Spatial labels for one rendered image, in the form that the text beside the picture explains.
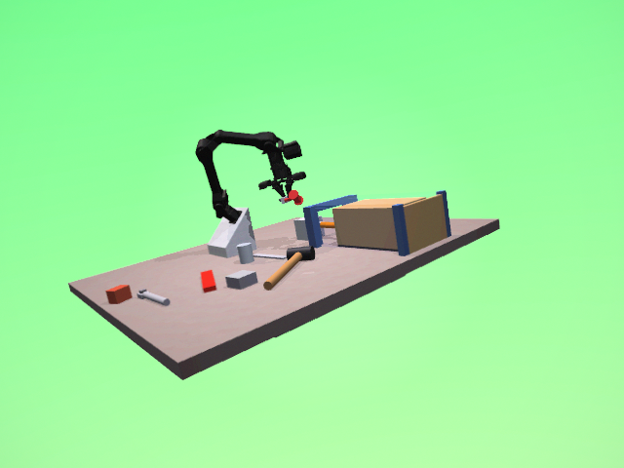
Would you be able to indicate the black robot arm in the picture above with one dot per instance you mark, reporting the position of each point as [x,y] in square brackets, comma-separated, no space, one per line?
[265,141]

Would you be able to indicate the black mallet with wooden handle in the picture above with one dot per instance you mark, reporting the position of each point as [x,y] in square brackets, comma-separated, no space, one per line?
[294,255]

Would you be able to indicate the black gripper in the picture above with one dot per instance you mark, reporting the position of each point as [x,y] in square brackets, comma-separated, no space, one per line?
[279,171]

